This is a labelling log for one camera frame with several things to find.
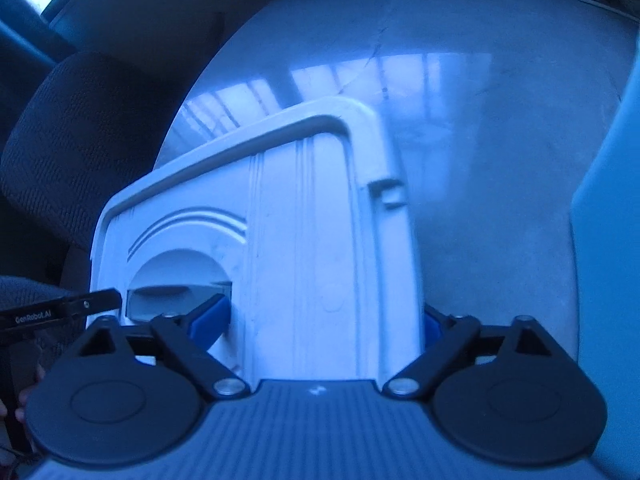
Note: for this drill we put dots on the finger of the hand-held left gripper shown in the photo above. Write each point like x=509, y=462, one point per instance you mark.
x=97, y=301

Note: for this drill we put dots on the glass-topped desktop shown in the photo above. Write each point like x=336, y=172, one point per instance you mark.
x=475, y=135

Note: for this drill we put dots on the white plastic storage box lid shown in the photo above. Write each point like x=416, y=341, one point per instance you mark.
x=310, y=210

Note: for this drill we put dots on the grey fabric chair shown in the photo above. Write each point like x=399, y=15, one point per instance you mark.
x=90, y=135

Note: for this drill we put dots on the person's left hand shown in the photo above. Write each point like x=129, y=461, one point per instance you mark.
x=23, y=402

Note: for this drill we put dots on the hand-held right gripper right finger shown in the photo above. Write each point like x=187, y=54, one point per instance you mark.
x=433, y=327

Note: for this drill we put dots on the teal plastic storage box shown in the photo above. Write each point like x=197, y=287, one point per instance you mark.
x=607, y=260

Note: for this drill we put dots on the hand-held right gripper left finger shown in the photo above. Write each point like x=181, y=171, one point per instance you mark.
x=210, y=322

